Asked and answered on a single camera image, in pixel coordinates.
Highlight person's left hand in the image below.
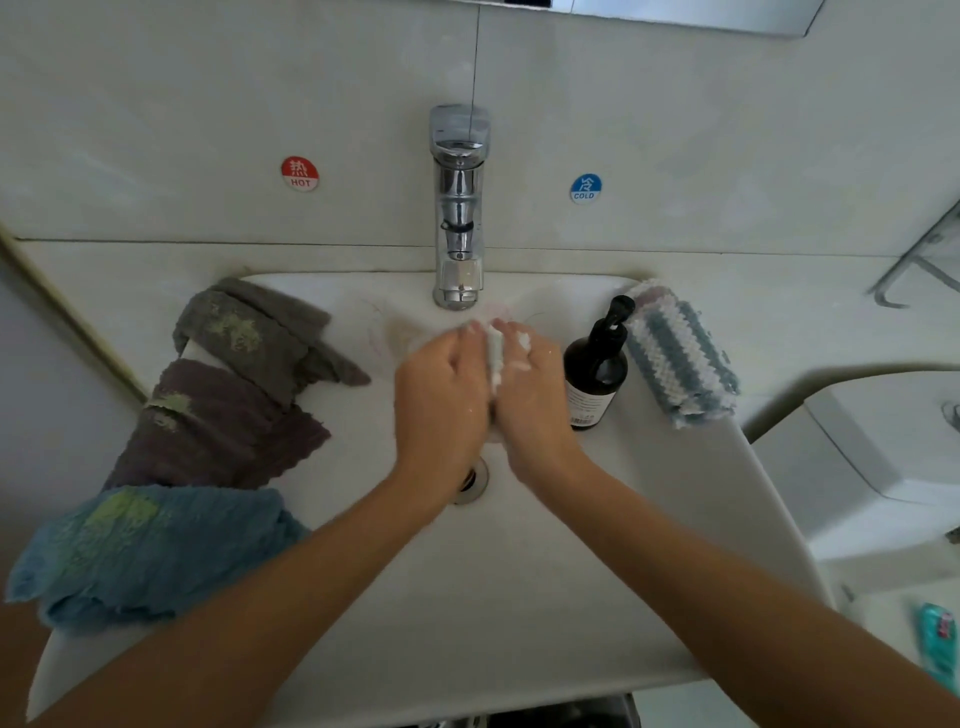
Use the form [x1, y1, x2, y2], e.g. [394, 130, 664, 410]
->
[393, 322, 497, 512]

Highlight person's right hand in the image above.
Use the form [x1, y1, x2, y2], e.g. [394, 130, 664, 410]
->
[492, 318, 593, 492]

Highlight pink white striped cloth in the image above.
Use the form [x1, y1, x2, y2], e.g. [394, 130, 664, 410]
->
[618, 277, 669, 306]

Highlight white ceramic sink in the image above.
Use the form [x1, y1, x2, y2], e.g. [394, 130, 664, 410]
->
[27, 271, 830, 728]

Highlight brown cloth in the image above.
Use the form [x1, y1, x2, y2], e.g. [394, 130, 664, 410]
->
[102, 360, 332, 492]

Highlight blue stained cloth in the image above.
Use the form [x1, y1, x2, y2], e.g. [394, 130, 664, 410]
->
[4, 483, 309, 632]

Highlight person's left forearm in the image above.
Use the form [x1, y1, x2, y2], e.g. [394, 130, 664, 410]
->
[30, 472, 452, 728]

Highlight person's right forearm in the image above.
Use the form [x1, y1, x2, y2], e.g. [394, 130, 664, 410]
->
[525, 450, 960, 728]

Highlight metal sink drain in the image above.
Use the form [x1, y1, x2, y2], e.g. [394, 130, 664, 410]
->
[454, 459, 492, 506]

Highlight black pump soap bottle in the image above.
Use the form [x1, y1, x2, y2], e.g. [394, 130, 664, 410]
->
[564, 294, 638, 434]

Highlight chrome faucet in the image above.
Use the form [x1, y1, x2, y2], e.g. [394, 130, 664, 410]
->
[429, 103, 492, 312]

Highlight red round sticker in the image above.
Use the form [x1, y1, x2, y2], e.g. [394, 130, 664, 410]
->
[279, 154, 323, 194]

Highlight gray patterned trousers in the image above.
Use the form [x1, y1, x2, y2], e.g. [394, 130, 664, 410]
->
[390, 693, 642, 728]

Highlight white toilet tank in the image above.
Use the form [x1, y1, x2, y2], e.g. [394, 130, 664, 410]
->
[753, 370, 960, 560]

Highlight white toilet lid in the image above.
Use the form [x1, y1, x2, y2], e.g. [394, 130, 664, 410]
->
[847, 577, 960, 728]

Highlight teal tube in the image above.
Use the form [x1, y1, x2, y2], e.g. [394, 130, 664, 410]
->
[916, 603, 959, 692]

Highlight metal wall shelf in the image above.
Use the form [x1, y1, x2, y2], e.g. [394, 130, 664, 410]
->
[870, 198, 960, 309]

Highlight wall mirror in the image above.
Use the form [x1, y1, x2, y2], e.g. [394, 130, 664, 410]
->
[480, 0, 827, 38]

